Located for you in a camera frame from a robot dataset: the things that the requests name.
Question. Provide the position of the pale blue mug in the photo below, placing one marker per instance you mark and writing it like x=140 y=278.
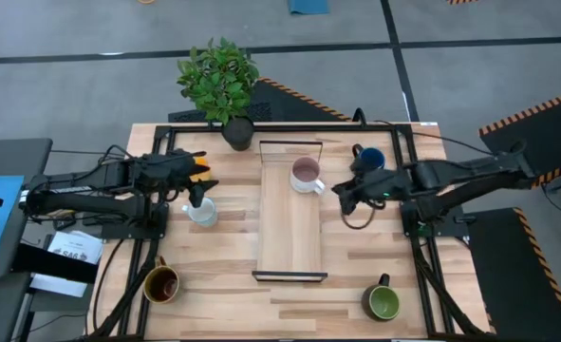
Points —
x=203 y=214

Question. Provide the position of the black side desk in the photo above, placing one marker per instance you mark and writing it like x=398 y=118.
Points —
x=9 y=154

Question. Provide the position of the olive brown mug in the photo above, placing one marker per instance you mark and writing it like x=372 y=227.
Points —
x=162 y=284

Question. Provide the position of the green mug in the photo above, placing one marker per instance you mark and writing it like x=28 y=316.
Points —
x=383 y=303

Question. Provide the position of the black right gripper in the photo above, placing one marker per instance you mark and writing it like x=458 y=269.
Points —
x=384 y=183

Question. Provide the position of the black cup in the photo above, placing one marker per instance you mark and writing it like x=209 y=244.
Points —
x=238 y=134

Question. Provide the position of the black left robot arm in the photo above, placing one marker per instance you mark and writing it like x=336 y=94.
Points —
x=71 y=202

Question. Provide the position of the yellow mug with orange inside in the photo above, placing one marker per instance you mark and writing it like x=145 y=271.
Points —
x=202 y=172

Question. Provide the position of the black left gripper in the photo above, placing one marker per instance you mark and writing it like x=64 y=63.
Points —
x=161 y=168

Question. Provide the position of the white paper sheets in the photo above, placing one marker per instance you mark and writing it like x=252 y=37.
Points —
x=73 y=252

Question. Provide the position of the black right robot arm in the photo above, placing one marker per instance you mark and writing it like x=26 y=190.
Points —
x=474 y=183

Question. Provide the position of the black mat with hazard stripe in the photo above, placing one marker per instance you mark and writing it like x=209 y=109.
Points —
x=503 y=280
x=285 y=104
x=541 y=128

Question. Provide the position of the blue floor mat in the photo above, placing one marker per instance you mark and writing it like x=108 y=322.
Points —
x=308 y=5

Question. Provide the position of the green leafy plant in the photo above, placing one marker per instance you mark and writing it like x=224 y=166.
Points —
x=218 y=81

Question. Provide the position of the wooden rack with black ends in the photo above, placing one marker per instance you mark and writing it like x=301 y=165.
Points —
x=289 y=228

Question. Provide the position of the white mug with pink inside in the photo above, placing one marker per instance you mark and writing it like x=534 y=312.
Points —
x=305 y=173

